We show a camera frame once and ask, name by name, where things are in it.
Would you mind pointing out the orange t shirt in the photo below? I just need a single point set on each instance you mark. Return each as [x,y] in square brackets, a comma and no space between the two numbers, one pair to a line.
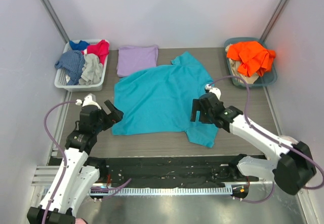
[250,58]

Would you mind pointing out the folded lavender t shirt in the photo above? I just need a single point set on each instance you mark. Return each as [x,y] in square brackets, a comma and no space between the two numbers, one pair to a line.
[132,59]

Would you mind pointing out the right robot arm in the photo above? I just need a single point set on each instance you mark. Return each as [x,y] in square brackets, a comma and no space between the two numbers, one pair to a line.
[290,165]

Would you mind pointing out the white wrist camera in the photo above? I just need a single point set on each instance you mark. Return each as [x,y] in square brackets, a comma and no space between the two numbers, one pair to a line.
[88,104]
[214,90]

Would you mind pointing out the right aluminium corner post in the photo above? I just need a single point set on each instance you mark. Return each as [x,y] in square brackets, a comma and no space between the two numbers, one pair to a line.
[274,18]

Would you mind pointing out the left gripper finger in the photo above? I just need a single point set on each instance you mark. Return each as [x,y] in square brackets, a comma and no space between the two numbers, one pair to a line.
[110,121]
[115,114]

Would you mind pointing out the pink cloth at bottom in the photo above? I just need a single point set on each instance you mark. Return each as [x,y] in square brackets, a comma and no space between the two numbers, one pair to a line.
[80,221]

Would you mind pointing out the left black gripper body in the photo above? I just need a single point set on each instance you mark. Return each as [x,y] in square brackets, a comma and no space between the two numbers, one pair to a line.
[105,116]

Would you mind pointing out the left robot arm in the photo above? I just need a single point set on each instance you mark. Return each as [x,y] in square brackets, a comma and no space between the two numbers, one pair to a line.
[78,171]

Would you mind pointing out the white round mesh hamper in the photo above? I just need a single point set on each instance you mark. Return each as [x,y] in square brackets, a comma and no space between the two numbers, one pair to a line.
[290,139]

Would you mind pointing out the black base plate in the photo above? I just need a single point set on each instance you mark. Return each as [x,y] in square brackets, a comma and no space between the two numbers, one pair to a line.
[168,172]

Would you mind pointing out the left aluminium corner post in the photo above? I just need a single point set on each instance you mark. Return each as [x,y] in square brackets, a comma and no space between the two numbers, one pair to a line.
[55,19]

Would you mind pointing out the teal plastic basket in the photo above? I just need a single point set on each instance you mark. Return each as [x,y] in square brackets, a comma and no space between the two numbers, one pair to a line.
[253,82]

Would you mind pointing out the aluminium frame rails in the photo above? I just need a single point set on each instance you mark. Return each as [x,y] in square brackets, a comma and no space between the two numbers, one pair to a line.
[44,175]

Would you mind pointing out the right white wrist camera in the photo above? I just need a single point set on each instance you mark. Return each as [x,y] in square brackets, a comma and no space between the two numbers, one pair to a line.
[214,90]

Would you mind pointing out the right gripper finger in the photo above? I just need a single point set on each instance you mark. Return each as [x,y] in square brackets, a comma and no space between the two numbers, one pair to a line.
[196,107]
[204,117]

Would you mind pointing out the white plastic basket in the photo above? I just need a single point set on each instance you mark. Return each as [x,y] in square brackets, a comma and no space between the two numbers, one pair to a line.
[60,79]

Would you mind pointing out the slotted cable duct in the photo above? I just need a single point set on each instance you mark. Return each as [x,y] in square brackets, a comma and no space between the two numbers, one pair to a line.
[100,191]

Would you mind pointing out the blue checked shirt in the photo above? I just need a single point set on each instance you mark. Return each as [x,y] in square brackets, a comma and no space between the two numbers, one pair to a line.
[72,62]

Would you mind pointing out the aluminium corner post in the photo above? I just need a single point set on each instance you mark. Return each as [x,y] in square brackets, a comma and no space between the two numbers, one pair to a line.
[274,18]
[55,19]

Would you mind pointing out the grey t shirt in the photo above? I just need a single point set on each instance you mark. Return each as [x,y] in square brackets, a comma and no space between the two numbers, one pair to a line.
[92,70]

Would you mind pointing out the red t shirt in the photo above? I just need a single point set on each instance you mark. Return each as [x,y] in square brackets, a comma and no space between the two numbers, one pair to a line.
[101,50]

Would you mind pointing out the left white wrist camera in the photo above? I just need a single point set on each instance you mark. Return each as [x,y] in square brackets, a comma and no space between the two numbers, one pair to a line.
[88,104]

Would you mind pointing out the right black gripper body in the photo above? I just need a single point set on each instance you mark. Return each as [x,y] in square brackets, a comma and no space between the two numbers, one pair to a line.
[203,108]

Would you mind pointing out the royal blue t shirt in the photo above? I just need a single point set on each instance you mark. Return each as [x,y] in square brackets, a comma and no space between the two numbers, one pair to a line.
[79,46]

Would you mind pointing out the teal t shirt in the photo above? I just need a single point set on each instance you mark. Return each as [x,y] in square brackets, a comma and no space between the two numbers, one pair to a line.
[160,99]

